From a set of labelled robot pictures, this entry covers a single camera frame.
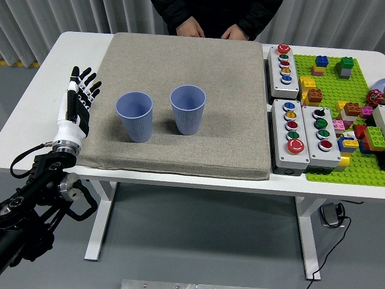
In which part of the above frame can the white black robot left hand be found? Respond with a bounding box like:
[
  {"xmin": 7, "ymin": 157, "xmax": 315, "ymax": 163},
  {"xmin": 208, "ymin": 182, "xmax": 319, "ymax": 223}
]
[{"xmin": 54, "ymin": 66, "xmax": 102, "ymax": 148}]

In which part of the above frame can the person's right hand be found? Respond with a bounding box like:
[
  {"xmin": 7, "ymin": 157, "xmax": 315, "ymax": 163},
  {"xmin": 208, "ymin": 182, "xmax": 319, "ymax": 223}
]
[{"xmin": 176, "ymin": 19, "xmax": 206, "ymax": 39}]

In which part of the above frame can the person's left hand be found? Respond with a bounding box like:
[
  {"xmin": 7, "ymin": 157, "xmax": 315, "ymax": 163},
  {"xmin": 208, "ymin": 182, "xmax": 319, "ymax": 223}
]
[{"xmin": 221, "ymin": 25, "xmax": 250, "ymax": 40}]

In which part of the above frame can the blue ribbed plastic cup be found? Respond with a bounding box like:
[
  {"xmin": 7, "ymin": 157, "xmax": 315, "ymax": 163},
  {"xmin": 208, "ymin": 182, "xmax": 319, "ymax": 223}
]
[
  {"xmin": 170, "ymin": 84, "xmax": 207, "ymax": 136},
  {"xmin": 115, "ymin": 91, "xmax": 153, "ymax": 143}
]

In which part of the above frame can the person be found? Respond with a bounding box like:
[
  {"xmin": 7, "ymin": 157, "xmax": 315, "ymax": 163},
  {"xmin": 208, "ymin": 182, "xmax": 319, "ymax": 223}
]
[{"xmin": 150, "ymin": 0, "xmax": 283, "ymax": 42}]

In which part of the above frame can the grey-brown fabric mat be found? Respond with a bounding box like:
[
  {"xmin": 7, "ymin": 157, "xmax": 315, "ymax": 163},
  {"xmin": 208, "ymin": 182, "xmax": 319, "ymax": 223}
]
[{"xmin": 78, "ymin": 32, "xmax": 271, "ymax": 181}]

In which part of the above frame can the grey five-button control box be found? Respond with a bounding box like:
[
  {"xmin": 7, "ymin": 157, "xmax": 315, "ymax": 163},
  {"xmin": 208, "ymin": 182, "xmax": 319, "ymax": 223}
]
[
  {"xmin": 266, "ymin": 44, "xmax": 301, "ymax": 99},
  {"xmin": 270, "ymin": 98, "xmax": 310, "ymax": 176}
]

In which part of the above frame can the brown toy brick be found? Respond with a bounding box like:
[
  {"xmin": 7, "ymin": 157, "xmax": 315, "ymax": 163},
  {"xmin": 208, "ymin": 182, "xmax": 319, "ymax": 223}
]
[
  {"xmin": 306, "ymin": 88, "xmax": 324, "ymax": 106},
  {"xmin": 342, "ymin": 102, "xmax": 362, "ymax": 117}
]

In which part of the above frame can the green studded baseplate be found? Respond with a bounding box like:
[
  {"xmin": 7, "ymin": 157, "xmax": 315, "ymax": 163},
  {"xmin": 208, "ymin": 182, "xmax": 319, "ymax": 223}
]
[{"xmin": 293, "ymin": 54, "xmax": 385, "ymax": 188}]

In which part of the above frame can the pale pleated curtain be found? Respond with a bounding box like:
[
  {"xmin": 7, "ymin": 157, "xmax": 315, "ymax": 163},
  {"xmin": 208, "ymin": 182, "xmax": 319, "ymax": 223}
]
[{"xmin": 0, "ymin": 0, "xmax": 385, "ymax": 69}]

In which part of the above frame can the small green toy brick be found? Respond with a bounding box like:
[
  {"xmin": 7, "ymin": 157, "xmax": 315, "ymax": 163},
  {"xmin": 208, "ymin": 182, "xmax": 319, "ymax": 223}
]
[{"xmin": 336, "ymin": 56, "xmax": 356, "ymax": 70}]

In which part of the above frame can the grey four-button control box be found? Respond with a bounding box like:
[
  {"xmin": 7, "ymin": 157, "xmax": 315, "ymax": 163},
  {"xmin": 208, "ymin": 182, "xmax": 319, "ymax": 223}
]
[{"xmin": 301, "ymin": 105, "xmax": 342, "ymax": 175}]

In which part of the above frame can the white toy brick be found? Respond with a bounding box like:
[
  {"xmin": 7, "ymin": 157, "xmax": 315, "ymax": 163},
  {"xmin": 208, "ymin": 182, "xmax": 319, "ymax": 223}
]
[{"xmin": 339, "ymin": 111, "xmax": 360, "ymax": 123}]

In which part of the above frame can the red valve handwheel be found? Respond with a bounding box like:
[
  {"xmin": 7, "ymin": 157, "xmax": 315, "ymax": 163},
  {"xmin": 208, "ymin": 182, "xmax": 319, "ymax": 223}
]
[{"xmin": 366, "ymin": 89, "xmax": 383, "ymax": 107}]

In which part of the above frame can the pale blue bowl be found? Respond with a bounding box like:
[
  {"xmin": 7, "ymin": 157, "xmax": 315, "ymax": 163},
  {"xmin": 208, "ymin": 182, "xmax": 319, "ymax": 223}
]
[{"xmin": 372, "ymin": 78, "xmax": 385, "ymax": 96}]

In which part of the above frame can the blue and yellow toy brick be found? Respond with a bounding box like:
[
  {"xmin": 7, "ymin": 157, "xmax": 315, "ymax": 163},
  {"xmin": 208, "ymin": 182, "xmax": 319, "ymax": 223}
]
[{"xmin": 336, "ymin": 137, "xmax": 360, "ymax": 154}]

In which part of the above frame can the red toy brick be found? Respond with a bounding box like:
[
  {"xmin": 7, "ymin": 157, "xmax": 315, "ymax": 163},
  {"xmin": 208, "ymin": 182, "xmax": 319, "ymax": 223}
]
[{"xmin": 352, "ymin": 124, "xmax": 368, "ymax": 140}]

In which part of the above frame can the white table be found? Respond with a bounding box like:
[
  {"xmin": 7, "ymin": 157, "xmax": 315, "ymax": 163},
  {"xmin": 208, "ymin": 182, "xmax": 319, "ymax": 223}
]
[{"xmin": 0, "ymin": 31, "xmax": 385, "ymax": 281}]

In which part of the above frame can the white box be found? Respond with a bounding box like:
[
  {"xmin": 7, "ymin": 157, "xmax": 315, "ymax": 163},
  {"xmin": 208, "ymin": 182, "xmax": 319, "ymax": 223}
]
[{"xmin": 372, "ymin": 104, "xmax": 385, "ymax": 136}]

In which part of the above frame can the large green toy brick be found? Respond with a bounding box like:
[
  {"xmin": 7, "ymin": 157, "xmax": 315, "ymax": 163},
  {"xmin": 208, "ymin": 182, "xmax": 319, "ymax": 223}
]
[{"xmin": 363, "ymin": 126, "xmax": 385, "ymax": 151}]

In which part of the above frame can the grey power adapter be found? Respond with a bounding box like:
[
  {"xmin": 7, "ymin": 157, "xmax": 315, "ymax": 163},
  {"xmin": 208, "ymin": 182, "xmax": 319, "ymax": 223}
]
[{"xmin": 319, "ymin": 203, "xmax": 346, "ymax": 228}]

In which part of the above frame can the black power cable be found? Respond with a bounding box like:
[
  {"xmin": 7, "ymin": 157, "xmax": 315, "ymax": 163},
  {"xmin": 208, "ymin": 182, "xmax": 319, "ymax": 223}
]
[{"xmin": 309, "ymin": 215, "xmax": 353, "ymax": 282}]

